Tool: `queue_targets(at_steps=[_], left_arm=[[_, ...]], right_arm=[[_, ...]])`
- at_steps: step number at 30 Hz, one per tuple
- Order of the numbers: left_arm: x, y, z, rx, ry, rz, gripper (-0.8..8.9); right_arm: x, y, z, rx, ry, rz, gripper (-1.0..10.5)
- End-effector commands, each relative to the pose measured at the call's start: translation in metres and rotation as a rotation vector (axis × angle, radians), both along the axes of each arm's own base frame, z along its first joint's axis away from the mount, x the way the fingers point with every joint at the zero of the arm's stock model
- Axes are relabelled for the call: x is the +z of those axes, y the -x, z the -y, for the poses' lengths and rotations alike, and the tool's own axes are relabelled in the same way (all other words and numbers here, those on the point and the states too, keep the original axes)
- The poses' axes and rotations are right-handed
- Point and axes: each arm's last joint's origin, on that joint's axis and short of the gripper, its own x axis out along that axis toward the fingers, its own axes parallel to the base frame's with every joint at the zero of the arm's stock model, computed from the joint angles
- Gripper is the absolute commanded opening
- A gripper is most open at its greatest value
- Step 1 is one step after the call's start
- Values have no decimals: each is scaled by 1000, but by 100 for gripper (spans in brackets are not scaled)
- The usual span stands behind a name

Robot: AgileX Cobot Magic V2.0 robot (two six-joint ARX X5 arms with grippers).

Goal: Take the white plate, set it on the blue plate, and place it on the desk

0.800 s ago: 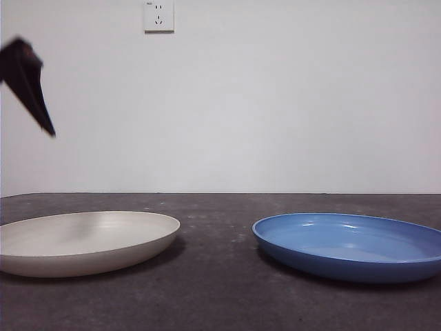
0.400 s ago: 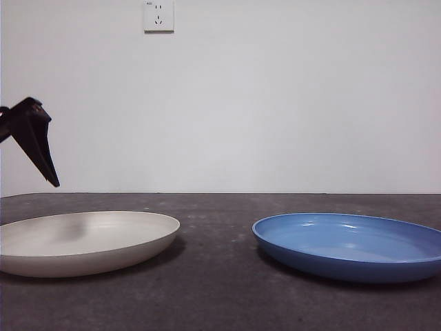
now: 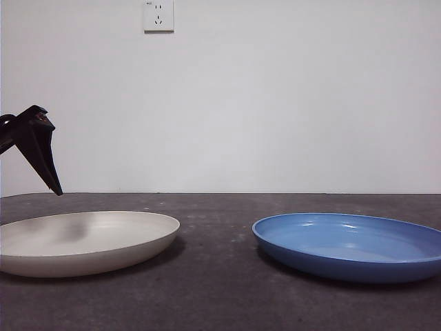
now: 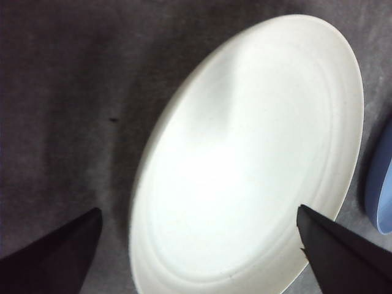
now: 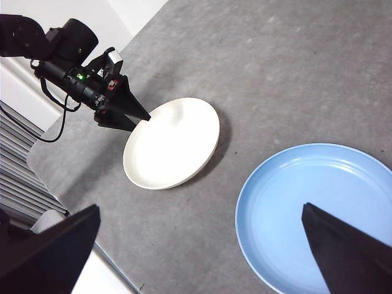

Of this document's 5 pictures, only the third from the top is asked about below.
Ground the white round plate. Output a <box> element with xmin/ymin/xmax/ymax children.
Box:
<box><xmin>0</xmin><ymin>210</ymin><xmax>181</xmax><ymax>279</ymax></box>

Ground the blue round plate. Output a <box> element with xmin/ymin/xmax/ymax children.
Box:
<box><xmin>252</xmin><ymin>212</ymin><xmax>441</xmax><ymax>284</ymax></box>

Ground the white wall socket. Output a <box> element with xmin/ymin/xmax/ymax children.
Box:
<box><xmin>143</xmin><ymin>0</ymin><xmax>175</xmax><ymax>34</ymax></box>

